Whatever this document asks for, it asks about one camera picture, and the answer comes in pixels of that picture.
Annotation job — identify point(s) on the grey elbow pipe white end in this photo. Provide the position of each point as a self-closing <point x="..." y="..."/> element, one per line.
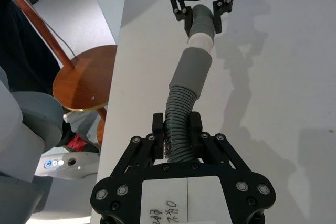
<point x="201" y="24"/>

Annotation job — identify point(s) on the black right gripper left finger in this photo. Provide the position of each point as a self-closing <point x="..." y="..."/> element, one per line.
<point x="158" y="134"/>

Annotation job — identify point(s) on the brown wooden stand round base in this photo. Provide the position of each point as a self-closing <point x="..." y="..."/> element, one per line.
<point x="81" y="77"/>

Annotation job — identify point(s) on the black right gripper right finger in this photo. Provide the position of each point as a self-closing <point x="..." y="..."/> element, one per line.
<point x="195" y="132"/>

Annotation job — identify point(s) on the red fabric item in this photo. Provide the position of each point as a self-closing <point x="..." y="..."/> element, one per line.
<point x="77" y="143"/>

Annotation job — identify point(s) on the person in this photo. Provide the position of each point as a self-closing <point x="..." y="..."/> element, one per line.
<point x="21" y="48"/>

